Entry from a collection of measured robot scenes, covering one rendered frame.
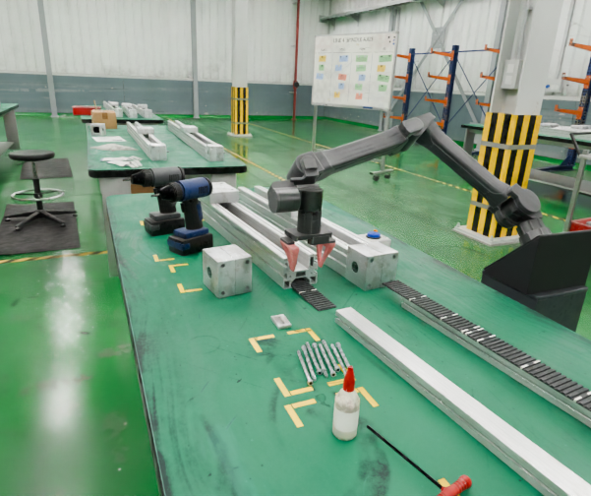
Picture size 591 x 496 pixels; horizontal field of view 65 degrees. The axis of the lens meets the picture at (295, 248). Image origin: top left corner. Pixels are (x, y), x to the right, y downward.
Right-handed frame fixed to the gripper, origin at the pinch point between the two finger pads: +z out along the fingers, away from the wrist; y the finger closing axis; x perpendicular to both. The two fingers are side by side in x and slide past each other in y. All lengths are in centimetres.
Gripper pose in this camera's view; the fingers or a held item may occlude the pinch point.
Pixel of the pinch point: (306, 266)
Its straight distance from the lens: 115.9
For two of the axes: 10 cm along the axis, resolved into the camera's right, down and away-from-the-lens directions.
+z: -0.5, 9.4, 3.3
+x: 4.5, 3.2, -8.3
